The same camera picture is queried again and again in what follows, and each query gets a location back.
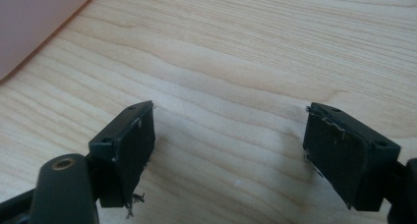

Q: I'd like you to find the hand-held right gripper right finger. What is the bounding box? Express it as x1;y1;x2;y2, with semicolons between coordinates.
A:
302;101;402;212

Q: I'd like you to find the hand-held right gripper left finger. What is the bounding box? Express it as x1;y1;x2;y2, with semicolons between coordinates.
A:
88;100;156;209

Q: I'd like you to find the pink mat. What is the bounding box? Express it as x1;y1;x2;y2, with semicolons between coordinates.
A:
0;0;103;82

